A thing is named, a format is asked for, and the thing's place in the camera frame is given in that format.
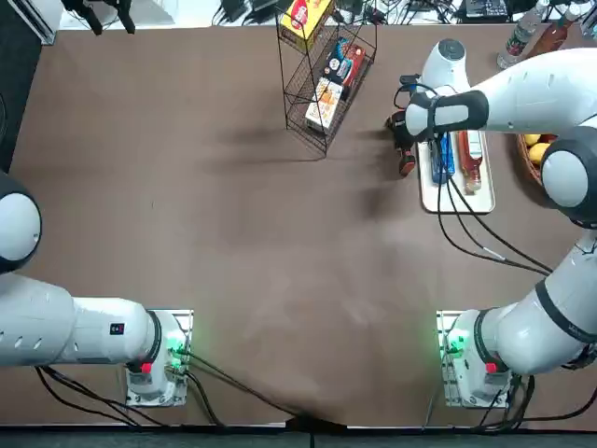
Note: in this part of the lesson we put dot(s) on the orange and white snack box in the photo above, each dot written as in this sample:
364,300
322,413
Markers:
324,105

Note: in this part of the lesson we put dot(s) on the long yellow mango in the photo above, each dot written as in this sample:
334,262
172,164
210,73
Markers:
537,153

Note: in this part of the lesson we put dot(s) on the yellow and red snack box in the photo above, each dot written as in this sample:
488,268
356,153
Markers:
303,18

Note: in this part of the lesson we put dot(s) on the red and black snack box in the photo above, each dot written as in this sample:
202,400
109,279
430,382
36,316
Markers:
356,65

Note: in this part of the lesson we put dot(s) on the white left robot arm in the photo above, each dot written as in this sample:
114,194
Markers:
42,326

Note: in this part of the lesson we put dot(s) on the clear bottle with red label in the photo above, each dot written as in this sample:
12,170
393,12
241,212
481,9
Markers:
517,39

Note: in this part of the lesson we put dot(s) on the small yellow mango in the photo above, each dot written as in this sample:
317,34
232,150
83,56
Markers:
532,139

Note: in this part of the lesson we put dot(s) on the brown wicker basket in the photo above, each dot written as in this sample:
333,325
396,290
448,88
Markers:
527,163

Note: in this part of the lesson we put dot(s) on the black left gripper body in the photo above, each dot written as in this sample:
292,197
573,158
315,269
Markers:
98,4

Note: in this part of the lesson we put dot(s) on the orange-brown sauce bottle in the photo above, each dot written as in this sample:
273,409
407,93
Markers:
552,35

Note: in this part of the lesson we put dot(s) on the blue and white snack box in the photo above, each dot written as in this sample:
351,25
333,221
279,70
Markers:
339,60

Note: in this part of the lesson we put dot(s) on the amber tea beverage bottle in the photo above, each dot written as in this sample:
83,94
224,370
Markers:
472,163

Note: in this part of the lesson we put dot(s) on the blue Oreo cookie box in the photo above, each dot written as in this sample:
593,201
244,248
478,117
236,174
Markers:
448,163

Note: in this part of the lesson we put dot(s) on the orange and black barcode scanner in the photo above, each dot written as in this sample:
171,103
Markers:
407,164

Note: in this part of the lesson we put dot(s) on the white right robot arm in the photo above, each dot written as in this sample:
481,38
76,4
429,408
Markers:
536,88

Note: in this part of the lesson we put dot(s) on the white rectangular plastic tray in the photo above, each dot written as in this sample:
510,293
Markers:
466,203

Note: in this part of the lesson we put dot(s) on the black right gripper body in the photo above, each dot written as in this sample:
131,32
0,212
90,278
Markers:
403,137

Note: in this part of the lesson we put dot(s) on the dark red mango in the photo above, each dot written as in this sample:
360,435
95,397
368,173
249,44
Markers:
549,138

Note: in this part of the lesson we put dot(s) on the white metal rail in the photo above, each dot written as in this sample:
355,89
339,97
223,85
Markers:
42,23

